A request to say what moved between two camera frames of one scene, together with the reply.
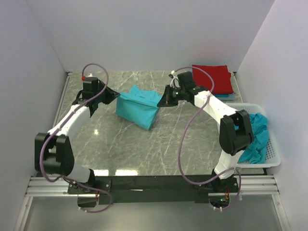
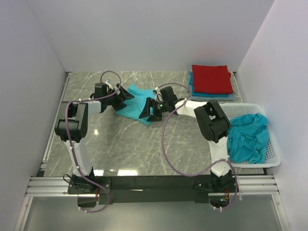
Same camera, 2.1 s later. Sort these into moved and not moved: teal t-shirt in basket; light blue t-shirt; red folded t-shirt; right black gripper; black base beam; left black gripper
Moved: right black gripper; left black gripper; light blue t-shirt
Not moved: teal t-shirt in basket; red folded t-shirt; black base beam
